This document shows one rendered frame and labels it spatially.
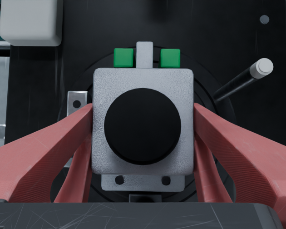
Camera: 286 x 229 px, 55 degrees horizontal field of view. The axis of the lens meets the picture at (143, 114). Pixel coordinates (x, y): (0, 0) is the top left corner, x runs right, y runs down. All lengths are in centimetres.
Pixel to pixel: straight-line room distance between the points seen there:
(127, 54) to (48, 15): 10
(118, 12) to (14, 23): 9
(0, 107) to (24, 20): 11
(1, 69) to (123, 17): 15
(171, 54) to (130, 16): 9
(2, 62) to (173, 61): 21
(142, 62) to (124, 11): 10
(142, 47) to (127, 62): 1
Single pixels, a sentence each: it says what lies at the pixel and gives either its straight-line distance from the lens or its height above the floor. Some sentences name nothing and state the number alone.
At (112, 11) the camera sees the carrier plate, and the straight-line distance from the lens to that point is 26.
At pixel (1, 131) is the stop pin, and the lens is 27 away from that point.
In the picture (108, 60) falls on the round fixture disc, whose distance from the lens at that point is 22.
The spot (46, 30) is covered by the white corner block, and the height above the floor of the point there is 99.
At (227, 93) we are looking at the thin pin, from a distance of 19.
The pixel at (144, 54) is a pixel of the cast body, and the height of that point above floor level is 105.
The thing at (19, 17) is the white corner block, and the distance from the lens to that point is 25.
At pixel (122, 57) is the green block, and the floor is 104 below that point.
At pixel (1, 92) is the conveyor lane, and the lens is 33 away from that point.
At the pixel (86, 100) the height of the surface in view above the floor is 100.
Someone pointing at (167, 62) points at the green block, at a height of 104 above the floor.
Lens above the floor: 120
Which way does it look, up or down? 84 degrees down
